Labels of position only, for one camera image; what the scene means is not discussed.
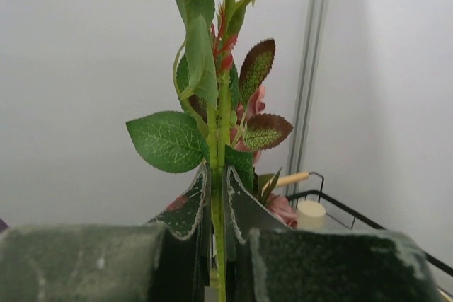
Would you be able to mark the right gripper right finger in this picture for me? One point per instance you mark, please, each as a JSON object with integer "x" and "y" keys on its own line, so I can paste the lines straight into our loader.
{"x": 267, "y": 260}

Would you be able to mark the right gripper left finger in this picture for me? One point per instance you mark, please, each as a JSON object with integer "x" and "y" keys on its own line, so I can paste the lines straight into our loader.
{"x": 164, "y": 259}

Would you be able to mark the peach peony flower stem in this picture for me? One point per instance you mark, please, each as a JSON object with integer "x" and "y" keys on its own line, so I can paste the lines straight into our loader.
{"x": 222, "y": 121}

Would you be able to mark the pink rose stem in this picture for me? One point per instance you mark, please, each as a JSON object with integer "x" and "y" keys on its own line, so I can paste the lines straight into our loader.
{"x": 262, "y": 160}

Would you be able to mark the beige paper cup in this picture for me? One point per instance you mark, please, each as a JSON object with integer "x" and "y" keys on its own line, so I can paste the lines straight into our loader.
{"x": 311, "y": 215}

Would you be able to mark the black wire basket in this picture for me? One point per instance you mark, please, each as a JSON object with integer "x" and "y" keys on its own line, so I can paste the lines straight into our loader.
{"x": 310, "y": 185}

